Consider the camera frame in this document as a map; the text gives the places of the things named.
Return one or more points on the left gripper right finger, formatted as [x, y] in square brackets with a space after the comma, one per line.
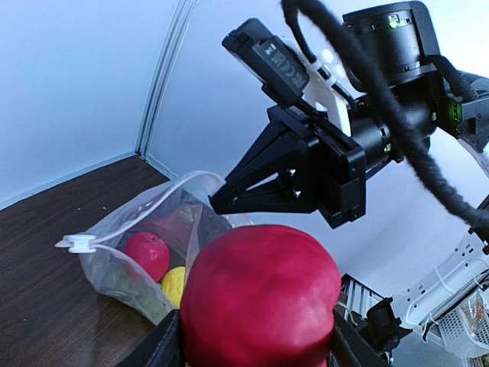
[363, 347]

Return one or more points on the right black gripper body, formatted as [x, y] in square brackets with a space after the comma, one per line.
[335, 163]

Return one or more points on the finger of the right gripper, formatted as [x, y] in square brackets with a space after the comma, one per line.
[276, 149]
[278, 192]

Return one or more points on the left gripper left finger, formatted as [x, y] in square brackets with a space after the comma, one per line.
[161, 348]

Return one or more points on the green toy grapes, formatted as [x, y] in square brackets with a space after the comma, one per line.
[135, 293]

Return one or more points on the yellow toy apple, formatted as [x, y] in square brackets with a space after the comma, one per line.
[173, 284]

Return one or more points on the clear dotted zip bag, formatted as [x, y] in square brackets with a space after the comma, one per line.
[177, 211]

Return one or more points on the red toy apple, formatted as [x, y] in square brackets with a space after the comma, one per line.
[260, 296]
[150, 252]

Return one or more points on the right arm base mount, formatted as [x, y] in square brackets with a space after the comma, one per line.
[358, 299]

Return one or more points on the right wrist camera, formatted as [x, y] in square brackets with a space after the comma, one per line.
[287, 76]

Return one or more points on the right aluminium frame post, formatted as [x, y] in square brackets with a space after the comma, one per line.
[173, 41]

